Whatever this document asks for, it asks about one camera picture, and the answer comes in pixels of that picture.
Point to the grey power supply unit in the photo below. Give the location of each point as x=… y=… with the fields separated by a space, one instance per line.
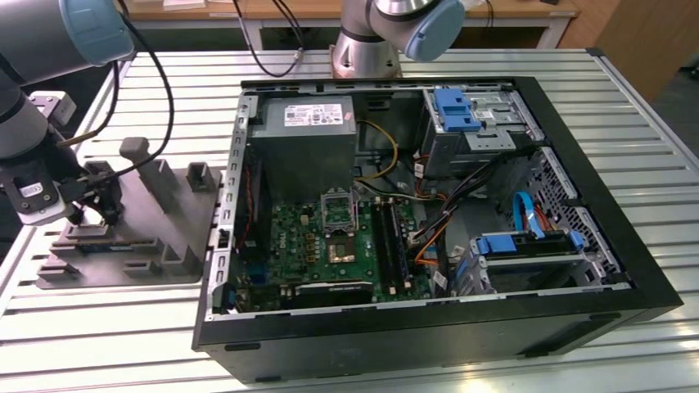
x=306 y=159

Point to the black PC case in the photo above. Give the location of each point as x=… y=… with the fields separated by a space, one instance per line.
x=437 y=340

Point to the green motherboard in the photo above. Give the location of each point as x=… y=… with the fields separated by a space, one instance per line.
x=306 y=245

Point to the black CPU socket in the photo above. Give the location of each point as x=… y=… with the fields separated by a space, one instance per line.
x=342 y=251

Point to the brown wooden cabinet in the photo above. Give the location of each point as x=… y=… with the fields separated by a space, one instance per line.
x=645 y=41

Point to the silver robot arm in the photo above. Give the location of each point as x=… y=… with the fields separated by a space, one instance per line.
x=33 y=37

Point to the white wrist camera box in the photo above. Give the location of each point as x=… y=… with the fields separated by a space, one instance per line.
x=33 y=204
x=55 y=106

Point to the RAM stick with blue label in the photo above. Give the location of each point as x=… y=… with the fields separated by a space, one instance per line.
x=402 y=245

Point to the grey metal drive cage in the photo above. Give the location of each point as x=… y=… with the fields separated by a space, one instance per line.
x=536 y=270
x=486 y=143

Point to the black graphics card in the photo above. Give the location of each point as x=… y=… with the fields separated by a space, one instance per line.
x=333 y=292

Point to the green RAM stick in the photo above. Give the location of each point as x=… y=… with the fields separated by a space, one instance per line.
x=105 y=247

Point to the wooden desk with white frame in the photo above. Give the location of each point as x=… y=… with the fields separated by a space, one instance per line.
x=520 y=12

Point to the blue plastic drive carrier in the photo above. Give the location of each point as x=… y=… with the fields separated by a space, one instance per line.
x=454 y=110

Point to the black RAM slot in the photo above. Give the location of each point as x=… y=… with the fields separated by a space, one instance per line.
x=393 y=245
x=386 y=245
x=380 y=245

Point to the grey parts rack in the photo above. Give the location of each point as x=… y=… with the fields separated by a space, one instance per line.
x=165 y=229

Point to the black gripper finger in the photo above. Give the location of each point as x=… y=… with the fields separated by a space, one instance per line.
x=75 y=209
x=111 y=200

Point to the blue disk carrier with disk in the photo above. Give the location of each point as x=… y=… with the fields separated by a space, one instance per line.
x=497 y=245

